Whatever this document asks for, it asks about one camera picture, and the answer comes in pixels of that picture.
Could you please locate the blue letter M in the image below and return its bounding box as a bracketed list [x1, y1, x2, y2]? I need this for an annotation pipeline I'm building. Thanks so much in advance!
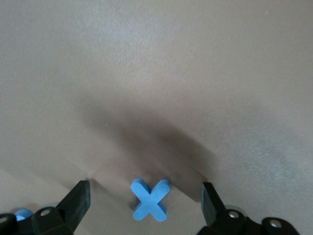
[14, 209, 34, 222]

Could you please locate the blue letter X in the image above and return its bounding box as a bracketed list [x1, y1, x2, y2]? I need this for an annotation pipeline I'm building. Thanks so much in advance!
[131, 178, 171, 222]

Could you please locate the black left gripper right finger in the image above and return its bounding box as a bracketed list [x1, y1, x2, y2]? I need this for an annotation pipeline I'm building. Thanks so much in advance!
[198, 182, 248, 235]

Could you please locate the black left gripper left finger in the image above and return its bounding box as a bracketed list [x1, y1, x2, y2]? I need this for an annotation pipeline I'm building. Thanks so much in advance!
[31, 180, 91, 235]

